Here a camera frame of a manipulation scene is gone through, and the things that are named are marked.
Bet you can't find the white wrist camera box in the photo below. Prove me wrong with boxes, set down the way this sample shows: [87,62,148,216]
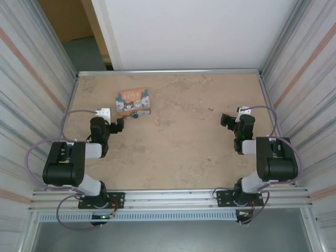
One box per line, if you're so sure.
[95,107,112,119]
[235,106,253,123]

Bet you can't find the left corrugated metal side panel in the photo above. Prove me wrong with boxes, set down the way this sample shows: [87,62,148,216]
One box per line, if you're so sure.
[0,0,80,252]

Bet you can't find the right corrugated metal side panel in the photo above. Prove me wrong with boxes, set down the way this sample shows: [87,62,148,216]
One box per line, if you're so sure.
[261,0,336,252]

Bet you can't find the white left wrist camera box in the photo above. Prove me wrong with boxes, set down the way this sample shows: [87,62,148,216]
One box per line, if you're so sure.
[95,107,112,119]

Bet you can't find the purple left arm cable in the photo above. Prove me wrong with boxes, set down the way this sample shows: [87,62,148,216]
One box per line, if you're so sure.
[24,109,103,232]

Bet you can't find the corrugated metal side panel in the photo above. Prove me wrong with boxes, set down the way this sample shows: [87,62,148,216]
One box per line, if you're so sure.
[261,0,336,252]
[0,0,80,252]

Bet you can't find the white door frame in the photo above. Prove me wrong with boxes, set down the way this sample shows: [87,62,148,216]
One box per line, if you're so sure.
[80,0,124,71]

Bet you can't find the grey slotted cable duct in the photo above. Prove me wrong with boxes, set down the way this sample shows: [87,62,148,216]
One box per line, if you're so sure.
[38,211,238,223]

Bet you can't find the small circuit board green light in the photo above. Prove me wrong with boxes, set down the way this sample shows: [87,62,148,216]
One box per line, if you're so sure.
[91,213,115,221]

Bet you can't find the thin aluminium table edge rail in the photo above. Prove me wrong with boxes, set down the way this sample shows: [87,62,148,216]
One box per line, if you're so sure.
[77,68,264,78]

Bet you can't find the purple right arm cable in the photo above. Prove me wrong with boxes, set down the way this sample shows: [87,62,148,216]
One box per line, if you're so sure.
[240,105,305,226]

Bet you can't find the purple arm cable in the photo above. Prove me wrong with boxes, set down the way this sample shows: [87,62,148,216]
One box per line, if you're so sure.
[240,105,305,226]
[24,109,103,232]

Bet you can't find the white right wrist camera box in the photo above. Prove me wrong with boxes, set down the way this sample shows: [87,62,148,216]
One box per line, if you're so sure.
[235,106,253,123]

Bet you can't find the long aluminium mounting rail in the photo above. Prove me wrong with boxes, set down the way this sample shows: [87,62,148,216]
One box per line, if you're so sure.
[28,186,314,212]

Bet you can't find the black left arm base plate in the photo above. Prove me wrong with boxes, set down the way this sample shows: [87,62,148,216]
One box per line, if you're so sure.
[78,192,125,210]

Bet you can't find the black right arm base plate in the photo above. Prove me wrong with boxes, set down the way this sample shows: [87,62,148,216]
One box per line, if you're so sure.
[215,188,264,208]

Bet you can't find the left aluminium table side rail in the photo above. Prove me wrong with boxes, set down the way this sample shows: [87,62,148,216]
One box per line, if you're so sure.
[47,75,80,190]

